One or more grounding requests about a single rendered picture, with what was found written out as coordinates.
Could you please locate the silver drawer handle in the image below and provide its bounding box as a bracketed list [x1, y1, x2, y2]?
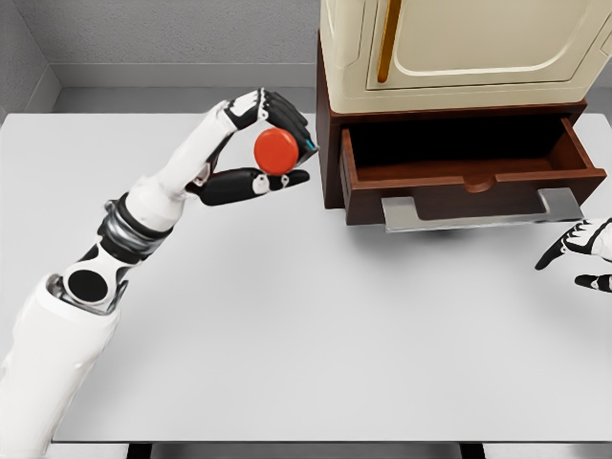
[380, 186, 585, 234]

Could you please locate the red round button switch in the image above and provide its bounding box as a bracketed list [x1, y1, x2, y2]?
[252, 127, 319, 175]

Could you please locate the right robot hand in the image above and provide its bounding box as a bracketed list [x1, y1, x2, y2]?
[534, 217, 612, 295]

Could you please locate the gold fridge door handle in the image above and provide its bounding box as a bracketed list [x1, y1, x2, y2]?
[376, 0, 403, 84]

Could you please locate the brown wooden drawer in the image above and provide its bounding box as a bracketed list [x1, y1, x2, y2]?
[338, 114, 608, 234]

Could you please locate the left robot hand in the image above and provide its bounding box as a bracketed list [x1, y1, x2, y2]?
[160, 87, 320, 208]

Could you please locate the brown wooden cabinet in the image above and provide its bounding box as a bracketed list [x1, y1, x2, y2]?
[316, 29, 590, 211]

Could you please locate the cream retro fridge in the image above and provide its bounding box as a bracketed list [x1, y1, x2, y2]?
[318, 0, 612, 115]

